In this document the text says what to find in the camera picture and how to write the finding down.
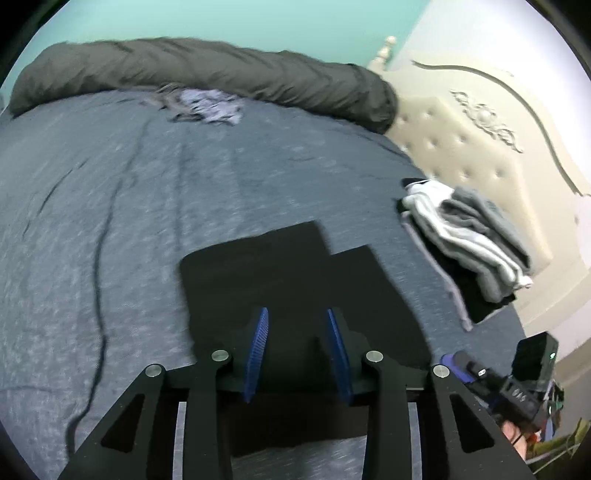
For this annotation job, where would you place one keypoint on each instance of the beige tufted headboard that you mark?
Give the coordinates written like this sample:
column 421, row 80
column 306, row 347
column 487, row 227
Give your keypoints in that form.
column 461, row 138

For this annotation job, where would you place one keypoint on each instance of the rolled grey duvet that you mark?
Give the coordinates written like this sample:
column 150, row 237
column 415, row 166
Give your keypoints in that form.
column 231, row 69

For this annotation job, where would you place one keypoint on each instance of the yellow-green cloth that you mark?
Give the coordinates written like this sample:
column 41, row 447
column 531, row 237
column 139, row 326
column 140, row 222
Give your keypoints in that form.
column 568, row 443

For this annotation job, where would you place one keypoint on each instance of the grey folded garment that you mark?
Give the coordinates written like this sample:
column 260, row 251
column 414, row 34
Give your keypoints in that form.
column 489, row 221

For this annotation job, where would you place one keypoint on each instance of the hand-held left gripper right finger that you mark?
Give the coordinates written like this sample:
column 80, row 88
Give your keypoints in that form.
column 339, row 355

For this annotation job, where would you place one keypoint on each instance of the stack of folded clothes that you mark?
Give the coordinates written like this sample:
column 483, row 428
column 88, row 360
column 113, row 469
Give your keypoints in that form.
column 466, row 290

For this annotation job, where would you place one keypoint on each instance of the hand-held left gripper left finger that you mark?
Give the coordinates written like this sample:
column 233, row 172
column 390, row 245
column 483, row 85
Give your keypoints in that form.
column 256, row 355

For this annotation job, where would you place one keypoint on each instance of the crumpled grey-white cloth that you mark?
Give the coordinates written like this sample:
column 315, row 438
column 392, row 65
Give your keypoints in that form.
column 207, row 106

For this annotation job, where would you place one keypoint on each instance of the grey-blue patterned bed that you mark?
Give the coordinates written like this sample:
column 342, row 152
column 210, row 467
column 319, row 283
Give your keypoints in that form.
column 92, row 230

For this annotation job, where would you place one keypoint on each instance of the white folded garment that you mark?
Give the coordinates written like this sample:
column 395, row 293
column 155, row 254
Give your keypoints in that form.
column 438, row 226

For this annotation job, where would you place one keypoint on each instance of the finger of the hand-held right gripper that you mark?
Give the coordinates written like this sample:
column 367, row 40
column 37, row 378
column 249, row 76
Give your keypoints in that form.
column 455, row 364

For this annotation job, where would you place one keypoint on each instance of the person's right hand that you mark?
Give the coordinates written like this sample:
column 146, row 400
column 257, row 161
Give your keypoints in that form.
column 515, row 438

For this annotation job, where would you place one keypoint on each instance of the black sweatshirt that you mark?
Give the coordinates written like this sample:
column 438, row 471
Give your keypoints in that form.
column 277, row 267

